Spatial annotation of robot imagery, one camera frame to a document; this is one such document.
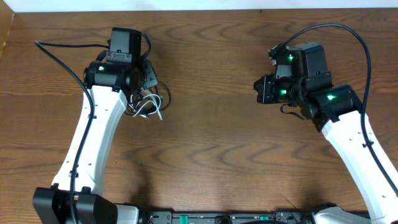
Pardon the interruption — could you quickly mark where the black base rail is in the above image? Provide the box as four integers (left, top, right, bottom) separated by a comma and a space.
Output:
137, 210, 315, 224

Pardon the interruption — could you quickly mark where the white usb cable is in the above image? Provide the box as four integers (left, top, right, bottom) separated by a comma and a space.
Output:
129, 90, 164, 121

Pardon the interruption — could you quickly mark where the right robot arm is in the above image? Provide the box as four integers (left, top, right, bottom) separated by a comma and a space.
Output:
254, 42, 397, 223

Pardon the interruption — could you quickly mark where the black usb cable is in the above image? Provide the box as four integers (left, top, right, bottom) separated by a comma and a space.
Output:
124, 80, 172, 118

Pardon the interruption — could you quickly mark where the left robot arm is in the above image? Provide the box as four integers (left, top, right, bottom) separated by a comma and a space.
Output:
32, 27, 163, 223

